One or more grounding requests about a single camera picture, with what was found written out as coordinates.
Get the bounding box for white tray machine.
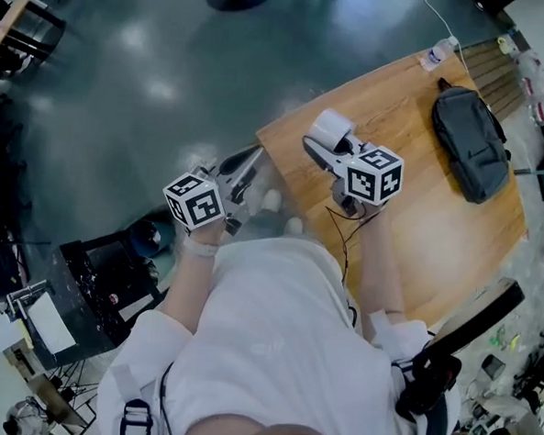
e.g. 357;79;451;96
1;276;82;362

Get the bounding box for clear water bottle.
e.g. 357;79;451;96
417;35;455;75

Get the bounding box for person's right forearm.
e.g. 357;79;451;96
351;206;412;325

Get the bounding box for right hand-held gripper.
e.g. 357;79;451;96
298;133;406;220

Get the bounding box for wooden slat pallet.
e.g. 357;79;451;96
455;35;528;125

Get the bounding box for small black bin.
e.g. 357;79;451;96
479;352;507;380

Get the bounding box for black chair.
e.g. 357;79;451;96
3;0;68;67

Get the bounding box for white wristband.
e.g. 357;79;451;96
182;236;220;260

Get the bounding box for person's white shoe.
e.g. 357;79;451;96
283;216;306;237
259;187;283;214

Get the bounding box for teal bucket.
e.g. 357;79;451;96
128;219;177;261

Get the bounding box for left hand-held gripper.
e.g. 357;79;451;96
159;141;266;240

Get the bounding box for black speckled table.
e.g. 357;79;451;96
50;226;167;377

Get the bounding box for black chest cable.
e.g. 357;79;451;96
157;361;177;435

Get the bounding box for gray sling bag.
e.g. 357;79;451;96
426;77;516;207

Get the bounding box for row of clear bottles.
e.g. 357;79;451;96
509;47;544;127

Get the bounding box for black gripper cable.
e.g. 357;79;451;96
317;206;364;331

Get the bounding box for person's white shirt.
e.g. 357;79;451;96
94;226;472;435

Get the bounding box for person's left forearm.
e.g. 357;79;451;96
158;230;221;336

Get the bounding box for black and white strap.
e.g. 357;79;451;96
118;397;156;435

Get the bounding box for white power cable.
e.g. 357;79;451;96
408;0;474;76

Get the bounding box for wooden side table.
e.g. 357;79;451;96
0;0;40;68

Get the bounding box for white tape roll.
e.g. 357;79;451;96
305;106;357;152

